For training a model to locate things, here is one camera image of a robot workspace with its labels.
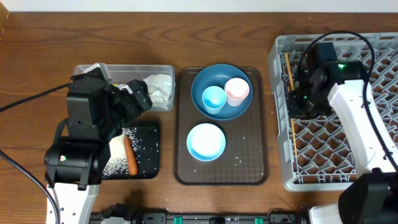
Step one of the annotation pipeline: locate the brown serving tray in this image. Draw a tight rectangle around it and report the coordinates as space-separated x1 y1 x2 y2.
174 67 269 185

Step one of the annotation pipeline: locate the black tray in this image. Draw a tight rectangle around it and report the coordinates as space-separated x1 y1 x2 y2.
101 119 161 180

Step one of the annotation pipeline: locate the white rice pile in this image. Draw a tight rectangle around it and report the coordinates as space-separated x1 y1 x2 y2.
103 127 148 180

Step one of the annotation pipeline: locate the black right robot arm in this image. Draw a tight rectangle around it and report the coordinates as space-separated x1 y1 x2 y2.
288 42 397 223

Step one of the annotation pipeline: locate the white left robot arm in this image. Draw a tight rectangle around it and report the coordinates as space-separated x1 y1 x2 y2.
44 67 152 223

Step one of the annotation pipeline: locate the white napkin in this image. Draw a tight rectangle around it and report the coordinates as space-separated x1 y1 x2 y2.
144 74 172 104

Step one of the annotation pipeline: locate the clear plastic bin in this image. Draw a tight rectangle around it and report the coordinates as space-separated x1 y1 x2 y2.
73 65 175 111

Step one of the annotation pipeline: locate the foil snack wrapper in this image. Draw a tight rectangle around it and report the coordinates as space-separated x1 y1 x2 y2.
114 84 132 94

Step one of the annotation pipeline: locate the light blue cup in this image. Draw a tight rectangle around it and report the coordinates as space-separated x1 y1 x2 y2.
202 86 226 114

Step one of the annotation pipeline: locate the grey dishwasher rack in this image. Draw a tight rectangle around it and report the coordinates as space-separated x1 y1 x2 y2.
268 32 397 192

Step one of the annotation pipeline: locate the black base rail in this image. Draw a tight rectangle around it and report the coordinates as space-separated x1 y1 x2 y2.
89 203 311 224

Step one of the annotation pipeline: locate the orange carrot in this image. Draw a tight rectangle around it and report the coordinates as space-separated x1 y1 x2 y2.
124 135 138 176

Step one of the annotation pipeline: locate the pink cup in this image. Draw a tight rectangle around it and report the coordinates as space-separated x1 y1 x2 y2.
224 78 250 106

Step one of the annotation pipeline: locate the wooden chopstick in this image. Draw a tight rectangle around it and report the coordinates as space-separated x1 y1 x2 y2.
290 118 298 159
284 53 295 91

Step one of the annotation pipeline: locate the light blue bowl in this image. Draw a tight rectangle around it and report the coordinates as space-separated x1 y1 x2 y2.
186 123 226 162

